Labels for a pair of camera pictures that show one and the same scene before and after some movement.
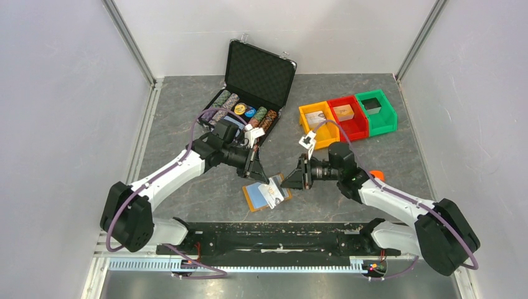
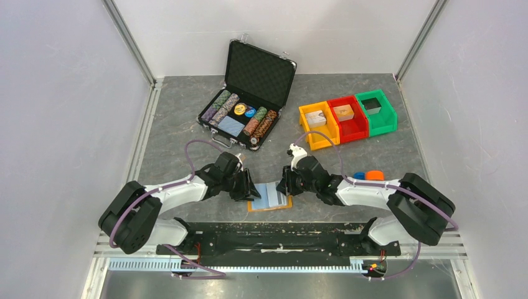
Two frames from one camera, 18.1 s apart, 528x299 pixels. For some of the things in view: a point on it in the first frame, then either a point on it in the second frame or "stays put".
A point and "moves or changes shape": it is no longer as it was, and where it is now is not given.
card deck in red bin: (344, 112) stays put
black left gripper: (256, 170) to (248, 184)
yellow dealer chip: (240, 109) stays put
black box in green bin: (372, 105) stays put
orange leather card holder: (255, 201) moves or changes shape
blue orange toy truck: (378, 174) stays put
